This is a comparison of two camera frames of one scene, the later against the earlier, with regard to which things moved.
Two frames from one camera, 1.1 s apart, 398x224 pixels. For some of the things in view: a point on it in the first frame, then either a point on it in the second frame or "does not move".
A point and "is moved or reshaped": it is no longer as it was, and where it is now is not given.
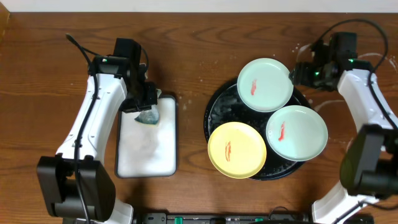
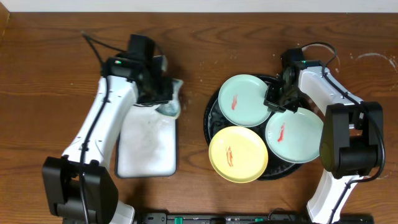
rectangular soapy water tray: (143, 150) does not move
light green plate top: (263, 85) is moved or reshaped
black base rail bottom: (161, 218) does not move
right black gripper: (300, 76) -> (270, 101)
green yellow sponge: (150, 117) -> (173, 107)
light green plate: (296, 133) does not move
